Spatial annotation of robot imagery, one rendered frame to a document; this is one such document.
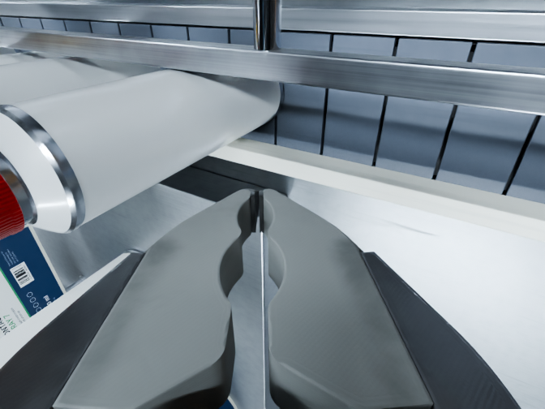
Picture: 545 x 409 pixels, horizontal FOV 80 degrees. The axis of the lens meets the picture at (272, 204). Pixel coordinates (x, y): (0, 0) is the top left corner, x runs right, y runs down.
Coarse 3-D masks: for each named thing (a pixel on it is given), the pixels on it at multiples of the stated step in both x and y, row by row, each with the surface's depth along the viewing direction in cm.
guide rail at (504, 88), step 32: (0, 32) 23; (32, 32) 21; (64, 32) 20; (160, 64) 17; (192, 64) 16; (224, 64) 15; (256, 64) 14; (288, 64) 13; (320, 64) 13; (352, 64) 12; (384, 64) 12; (416, 64) 11; (448, 64) 11; (480, 64) 11; (416, 96) 12; (448, 96) 11; (480, 96) 11; (512, 96) 10; (544, 96) 10
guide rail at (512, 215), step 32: (256, 160) 23; (288, 160) 21; (320, 160) 21; (384, 192) 19; (416, 192) 18; (448, 192) 18; (480, 192) 18; (480, 224) 17; (512, 224) 16; (544, 224) 16
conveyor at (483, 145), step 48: (288, 48) 22; (336, 48) 20; (384, 48) 19; (432, 48) 18; (480, 48) 17; (528, 48) 16; (288, 96) 23; (336, 96) 21; (384, 96) 20; (288, 144) 25; (336, 144) 23; (384, 144) 21; (432, 144) 20; (480, 144) 19; (528, 144) 18; (528, 192) 19
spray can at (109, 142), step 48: (48, 96) 12; (96, 96) 13; (144, 96) 14; (192, 96) 16; (240, 96) 19; (0, 144) 11; (48, 144) 11; (96, 144) 12; (144, 144) 14; (192, 144) 16; (0, 192) 10; (48, 192) 11; (96, 192) 12
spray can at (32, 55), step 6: (6, 54) 24; (12, 54) 25; (18, 54) 25; (24, 54) 25; (30, 54) 25; (36, 54) 25; (42, 54) 26; (48, 54) 26; (54, 54) 26; (60, 54) 27; (0, 60) 23; (6, 60) 24; (12, 60) 24; (18, 60) 24; (24, 60) 24; (30, 60) 25
